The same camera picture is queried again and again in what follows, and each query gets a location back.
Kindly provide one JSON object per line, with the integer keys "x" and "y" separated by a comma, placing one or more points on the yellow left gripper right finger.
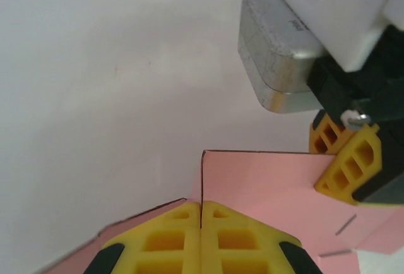
{"x": 240, "y": 242}

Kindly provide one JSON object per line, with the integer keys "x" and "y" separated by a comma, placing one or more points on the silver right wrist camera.
{"x": 277, "y": 53}

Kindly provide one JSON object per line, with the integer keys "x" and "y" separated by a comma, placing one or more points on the pink paper box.
{"x": 268, "y": 188}

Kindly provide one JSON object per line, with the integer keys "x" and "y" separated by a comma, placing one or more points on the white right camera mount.
{"x": 344, "y": 12}

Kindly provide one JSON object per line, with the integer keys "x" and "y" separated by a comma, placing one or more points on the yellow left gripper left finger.
{"x": 164, "y": 242}

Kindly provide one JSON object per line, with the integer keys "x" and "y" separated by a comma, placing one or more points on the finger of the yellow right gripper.
{"x": 350, "y": 163}
{"x": 326, "y": 135}

